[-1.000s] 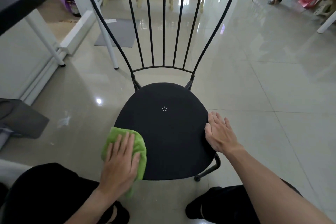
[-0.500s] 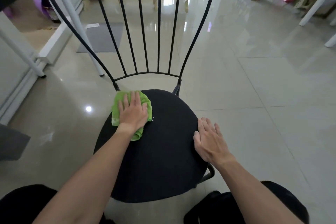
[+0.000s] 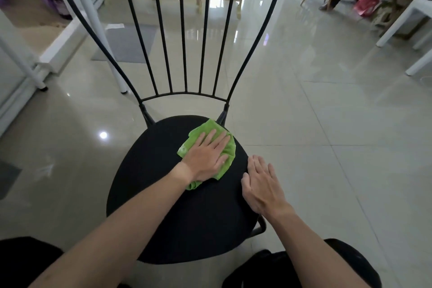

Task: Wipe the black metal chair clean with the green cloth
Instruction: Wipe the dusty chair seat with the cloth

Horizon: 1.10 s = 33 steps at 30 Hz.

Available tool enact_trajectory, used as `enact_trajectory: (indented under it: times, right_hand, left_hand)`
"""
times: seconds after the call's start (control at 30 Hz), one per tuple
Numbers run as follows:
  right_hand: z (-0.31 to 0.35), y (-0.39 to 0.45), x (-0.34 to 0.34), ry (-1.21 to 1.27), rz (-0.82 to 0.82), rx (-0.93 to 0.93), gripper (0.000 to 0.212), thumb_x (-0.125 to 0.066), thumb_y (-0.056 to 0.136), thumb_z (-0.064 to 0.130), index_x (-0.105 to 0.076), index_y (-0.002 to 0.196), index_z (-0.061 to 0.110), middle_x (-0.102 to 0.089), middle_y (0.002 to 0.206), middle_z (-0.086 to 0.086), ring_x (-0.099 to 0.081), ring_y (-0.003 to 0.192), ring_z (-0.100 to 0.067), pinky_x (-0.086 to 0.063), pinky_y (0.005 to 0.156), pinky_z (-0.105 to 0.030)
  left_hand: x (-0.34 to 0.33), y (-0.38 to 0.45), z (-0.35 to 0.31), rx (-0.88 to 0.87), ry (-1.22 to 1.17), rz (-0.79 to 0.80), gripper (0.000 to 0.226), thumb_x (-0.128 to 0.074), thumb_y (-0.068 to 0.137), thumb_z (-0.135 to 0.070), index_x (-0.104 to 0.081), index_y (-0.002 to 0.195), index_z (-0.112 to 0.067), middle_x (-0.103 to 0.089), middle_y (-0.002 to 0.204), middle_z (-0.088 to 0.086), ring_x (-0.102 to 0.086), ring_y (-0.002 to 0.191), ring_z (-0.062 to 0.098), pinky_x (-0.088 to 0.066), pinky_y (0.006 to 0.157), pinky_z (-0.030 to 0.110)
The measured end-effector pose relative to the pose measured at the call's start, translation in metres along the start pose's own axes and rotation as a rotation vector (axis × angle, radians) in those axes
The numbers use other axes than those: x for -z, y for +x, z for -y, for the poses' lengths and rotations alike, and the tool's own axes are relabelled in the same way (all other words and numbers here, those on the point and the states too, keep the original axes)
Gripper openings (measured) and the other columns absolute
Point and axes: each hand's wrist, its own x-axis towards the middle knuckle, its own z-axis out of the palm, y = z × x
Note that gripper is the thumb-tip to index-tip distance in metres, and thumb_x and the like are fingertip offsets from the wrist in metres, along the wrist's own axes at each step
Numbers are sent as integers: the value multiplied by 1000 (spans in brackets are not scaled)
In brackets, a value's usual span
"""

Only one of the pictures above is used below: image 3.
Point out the person's left hand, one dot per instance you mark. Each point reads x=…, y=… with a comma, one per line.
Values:
x=204, y=159

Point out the person's right hand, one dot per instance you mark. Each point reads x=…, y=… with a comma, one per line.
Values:
x=265, y=193

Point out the person's right thumb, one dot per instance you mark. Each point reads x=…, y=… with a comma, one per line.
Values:
x=245, y=185

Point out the person's left middle finger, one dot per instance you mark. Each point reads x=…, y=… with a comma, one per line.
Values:
x=208, y=138

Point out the person's right middle finger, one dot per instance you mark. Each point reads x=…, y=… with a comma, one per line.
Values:
x=260, y=168

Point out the person's left thumb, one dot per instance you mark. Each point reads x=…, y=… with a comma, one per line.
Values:
x=222, y=162

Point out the green cleaning cloth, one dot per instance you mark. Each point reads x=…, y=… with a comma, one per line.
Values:
x=206, y=126

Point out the person's right forearm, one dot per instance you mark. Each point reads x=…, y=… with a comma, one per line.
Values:
x=310, y=250

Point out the person's left forearm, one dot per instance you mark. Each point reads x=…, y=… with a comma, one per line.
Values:
x=118, y=230

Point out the black metal chair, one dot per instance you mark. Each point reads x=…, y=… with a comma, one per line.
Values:
x=189, y=217

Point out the grey floor mat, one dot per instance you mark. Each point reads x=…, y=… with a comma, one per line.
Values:
x=128, y=44

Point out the white-legged table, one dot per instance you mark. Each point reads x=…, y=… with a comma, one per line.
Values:
x=111, y=61

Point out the person's right leg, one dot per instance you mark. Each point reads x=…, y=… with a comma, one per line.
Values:
x=357, y=264

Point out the white paper sheet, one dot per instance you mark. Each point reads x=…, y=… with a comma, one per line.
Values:
x=114, y=26

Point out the pink bag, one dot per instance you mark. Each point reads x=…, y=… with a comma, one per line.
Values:
x=366, y=2

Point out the dark floor mat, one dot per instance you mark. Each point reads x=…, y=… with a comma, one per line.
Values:
x=6, y=176

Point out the white low table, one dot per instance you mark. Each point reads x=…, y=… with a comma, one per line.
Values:
x=401, y=17

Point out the person's left leg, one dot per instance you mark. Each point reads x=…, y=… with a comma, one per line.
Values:
x=23, y=257

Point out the white sliding door frame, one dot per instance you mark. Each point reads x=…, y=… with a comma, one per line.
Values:
x=57, y=51

